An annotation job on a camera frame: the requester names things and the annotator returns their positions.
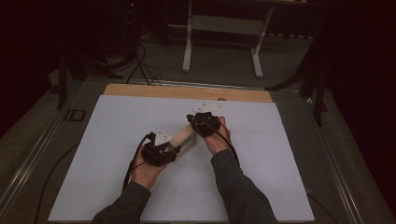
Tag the small round table grommet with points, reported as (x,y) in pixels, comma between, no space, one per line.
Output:
(222,99)

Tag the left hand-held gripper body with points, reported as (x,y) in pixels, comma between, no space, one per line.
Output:
(155,155)

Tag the person's right hand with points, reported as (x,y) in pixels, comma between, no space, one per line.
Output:
(218,141)

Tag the white table mat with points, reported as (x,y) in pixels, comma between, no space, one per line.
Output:
(124,124)

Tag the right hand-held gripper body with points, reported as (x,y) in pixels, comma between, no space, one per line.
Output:
(207,124)

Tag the black metal stand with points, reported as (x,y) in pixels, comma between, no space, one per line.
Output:
(317,90)

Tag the dark equipment rack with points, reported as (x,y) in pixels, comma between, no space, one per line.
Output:
(130,28)

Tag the white metal stand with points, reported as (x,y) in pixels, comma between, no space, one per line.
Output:
(224,25)

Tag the black floor socket plate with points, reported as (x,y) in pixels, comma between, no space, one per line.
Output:
(74,115)

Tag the person's left hand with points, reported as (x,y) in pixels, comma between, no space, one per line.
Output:
(144,175)

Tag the wooden picture frame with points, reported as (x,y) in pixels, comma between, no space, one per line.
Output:
(183,134)

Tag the metal floor rail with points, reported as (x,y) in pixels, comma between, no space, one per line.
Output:
(28,165)
(336,165)

